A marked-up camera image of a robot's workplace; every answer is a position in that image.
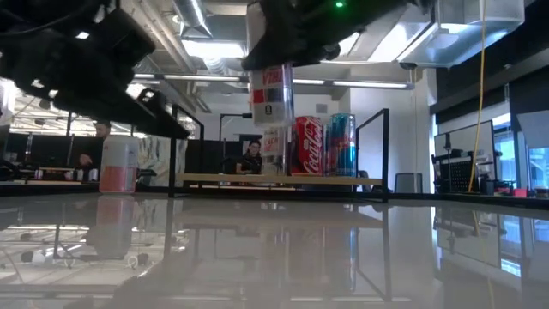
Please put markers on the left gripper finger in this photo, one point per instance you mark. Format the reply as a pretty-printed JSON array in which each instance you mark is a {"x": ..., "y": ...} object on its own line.
[{"x": 128, "y": 109}]

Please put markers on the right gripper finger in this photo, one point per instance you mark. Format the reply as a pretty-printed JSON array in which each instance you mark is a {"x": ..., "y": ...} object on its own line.
[{"x": 291, "y": 56}]

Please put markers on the black can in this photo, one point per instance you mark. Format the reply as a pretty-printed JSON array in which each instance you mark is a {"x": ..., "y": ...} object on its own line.
[{"x": 272, "y": 103}]

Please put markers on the white and orange beverage can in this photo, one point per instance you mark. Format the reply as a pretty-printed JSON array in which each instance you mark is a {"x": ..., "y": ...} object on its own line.
[{"x": 118, "y": 165}]

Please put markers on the red Coca-Cola can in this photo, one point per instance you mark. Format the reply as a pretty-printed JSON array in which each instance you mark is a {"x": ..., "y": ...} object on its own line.
[{"x": 308, "y": 146}]

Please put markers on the person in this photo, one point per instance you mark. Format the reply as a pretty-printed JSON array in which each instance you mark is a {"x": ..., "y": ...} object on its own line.
[
  {"x": 92, "y": 150},
  {"x": 251, "y": 161}
]

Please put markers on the leaf print fabric panel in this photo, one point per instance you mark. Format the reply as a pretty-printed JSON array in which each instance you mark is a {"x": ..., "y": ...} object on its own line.
[{"x": 156, "y": 161}]

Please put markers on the overhead LED light bar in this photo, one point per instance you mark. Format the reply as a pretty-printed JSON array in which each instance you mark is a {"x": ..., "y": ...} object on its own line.
[{"x": 206, "y": 78}]

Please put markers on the grey waste bin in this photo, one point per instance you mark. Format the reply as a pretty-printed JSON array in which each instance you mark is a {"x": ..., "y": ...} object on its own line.
[{"x": 408, "y": 183}]

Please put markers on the black pegboard rack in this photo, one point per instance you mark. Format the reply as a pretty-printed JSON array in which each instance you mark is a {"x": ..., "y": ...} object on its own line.
[{"x": 454, "y": 176}]

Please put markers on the black metal table frame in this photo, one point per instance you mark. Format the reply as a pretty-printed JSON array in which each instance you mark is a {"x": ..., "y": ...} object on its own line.
[{"x": 454, "y": 198}]

